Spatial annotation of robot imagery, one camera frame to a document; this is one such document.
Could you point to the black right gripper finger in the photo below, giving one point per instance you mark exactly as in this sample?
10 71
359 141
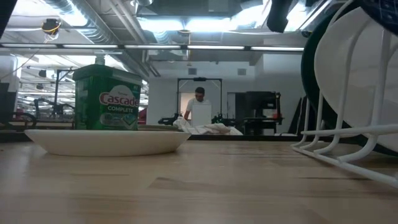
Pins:
385 11
280 15

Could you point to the dark green plate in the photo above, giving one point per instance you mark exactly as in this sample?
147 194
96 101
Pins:
308 77

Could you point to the white plate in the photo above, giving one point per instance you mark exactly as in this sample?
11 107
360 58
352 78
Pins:
367 77
105 143

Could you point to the black equipment cabinet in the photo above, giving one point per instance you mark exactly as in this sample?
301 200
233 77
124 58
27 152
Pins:
261 99

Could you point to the black leaning panel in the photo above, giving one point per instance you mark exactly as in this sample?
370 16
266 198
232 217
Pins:
297 121

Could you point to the person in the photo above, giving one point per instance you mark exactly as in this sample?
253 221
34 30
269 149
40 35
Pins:
199 93

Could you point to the white rectangular panel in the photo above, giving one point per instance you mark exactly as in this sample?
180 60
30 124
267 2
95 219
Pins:
201 115

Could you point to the long ceiling light strip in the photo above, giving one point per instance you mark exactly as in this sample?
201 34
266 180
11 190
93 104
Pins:
155 47

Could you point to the white striped dish towel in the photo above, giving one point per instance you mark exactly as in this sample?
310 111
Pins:
214 129

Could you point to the dark monitor screen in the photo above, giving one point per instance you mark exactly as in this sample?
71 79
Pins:
7 102

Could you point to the black background rig frame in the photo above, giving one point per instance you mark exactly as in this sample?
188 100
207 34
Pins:
199 79

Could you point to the black aluminium table frame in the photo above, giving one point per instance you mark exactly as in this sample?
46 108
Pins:
248 137

